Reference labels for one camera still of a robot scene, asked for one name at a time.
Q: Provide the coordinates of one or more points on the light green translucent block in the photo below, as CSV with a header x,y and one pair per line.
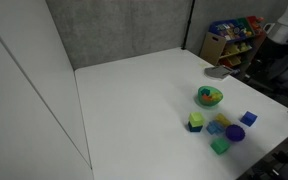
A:
x,y
196,119

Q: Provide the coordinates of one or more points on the dark teal blue block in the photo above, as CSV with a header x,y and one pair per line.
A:
x,y
195,128

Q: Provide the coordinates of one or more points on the green cube block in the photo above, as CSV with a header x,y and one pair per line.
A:
x,y
220,145

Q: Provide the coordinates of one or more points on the royal blue square block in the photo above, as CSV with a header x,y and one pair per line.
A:
x,y
248,118

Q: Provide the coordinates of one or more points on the green bowl with toys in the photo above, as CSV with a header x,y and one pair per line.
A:
x,y
209,96

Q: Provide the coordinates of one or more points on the grey folded cloth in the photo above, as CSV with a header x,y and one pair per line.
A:
x,y
217,72

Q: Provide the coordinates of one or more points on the light blue toy piece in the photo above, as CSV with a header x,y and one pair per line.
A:
x,y
215,128

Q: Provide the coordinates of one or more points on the yellow toy piece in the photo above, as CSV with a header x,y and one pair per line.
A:
x,y
220,118

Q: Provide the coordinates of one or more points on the black vertical pole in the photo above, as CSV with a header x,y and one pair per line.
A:
x,y
183,46

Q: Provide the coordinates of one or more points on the wooden toy storage shelf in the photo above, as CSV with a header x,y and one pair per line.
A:
x,y
234,42

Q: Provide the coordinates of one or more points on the purple ridged ball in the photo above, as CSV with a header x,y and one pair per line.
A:
x,y
235,133

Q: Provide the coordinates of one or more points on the black office chair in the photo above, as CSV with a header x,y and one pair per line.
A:
x,y
271,67

